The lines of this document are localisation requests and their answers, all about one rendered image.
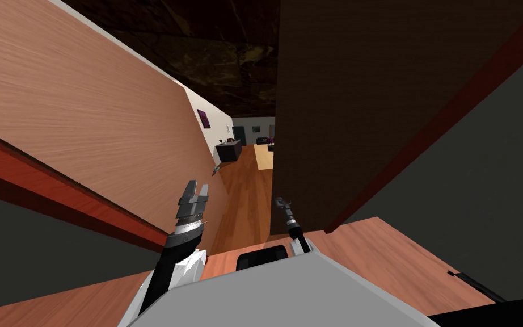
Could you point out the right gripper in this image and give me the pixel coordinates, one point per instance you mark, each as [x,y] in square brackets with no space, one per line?
[285,209]

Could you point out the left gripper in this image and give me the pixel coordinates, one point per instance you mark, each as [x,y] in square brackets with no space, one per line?
[191,208]

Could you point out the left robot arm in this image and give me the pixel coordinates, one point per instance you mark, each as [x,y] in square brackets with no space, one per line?
[170,268]

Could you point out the black cabinet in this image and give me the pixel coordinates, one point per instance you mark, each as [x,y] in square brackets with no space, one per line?
[229,151]

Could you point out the light wood table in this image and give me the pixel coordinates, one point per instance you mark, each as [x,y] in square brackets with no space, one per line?
[263,158]

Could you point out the dark door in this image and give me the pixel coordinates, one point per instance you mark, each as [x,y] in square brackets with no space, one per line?
[239,135]

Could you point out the dark sofa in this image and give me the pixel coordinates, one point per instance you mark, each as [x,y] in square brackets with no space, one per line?
[262,140]

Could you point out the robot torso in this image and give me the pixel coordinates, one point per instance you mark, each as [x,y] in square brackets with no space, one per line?
[288,295]

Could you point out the dark brown door leaf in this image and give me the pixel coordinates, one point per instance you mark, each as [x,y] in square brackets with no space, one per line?
[357,104]

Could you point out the light wood door leaf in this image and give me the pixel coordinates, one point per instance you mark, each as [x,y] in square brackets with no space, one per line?
[84,113]

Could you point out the purple wall picture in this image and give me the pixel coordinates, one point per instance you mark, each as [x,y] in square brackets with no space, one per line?
[204,118]

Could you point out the small dark wall picture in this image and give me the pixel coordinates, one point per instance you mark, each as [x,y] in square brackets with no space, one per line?
[256,129]

